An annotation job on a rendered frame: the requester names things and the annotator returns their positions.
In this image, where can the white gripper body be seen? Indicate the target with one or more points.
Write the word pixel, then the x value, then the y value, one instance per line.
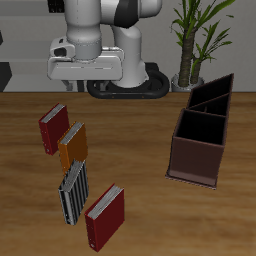
pixel 83 68

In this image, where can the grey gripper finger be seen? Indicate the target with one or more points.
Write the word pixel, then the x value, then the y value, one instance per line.
pixel 81 85
pixel 69 85

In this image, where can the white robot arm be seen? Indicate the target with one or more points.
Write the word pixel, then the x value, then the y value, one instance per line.
pixel 123 40

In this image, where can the small dark red book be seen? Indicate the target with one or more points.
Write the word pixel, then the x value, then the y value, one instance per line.
pixel 55 128

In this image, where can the orange book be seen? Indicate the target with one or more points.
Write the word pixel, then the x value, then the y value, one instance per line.
pixel 75 146

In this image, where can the black and grey striped book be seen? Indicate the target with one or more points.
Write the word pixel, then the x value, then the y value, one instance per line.
pixel 75 193

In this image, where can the large dark red book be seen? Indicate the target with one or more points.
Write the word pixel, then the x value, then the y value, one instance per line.
pixel 106 218

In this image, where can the dark brown desk caddy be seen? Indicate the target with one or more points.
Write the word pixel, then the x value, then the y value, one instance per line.
pixel 200 153

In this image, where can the green pot plant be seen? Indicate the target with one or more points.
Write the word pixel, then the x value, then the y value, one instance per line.
pixel 188 50

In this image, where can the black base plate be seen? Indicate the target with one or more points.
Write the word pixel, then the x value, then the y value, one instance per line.
pixel 156 87

